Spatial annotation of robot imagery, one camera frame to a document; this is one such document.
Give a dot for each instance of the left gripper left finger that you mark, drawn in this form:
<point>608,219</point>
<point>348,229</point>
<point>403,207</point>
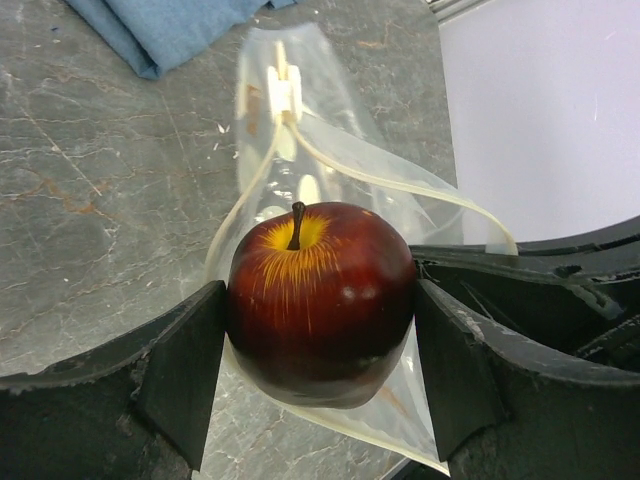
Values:
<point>135,407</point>

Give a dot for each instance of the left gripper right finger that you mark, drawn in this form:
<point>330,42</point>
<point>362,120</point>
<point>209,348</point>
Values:
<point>531,362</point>

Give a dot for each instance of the dark red apple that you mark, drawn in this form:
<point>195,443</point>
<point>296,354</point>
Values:
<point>320,303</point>

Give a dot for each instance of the clear zip top bag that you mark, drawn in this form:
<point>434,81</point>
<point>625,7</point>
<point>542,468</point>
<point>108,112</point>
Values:
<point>303,135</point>

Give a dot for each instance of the blue folded cloth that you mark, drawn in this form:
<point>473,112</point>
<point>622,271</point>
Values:
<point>156,36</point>

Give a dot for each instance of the aluminium frame profiles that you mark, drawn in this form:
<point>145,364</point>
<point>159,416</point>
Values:
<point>446,10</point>

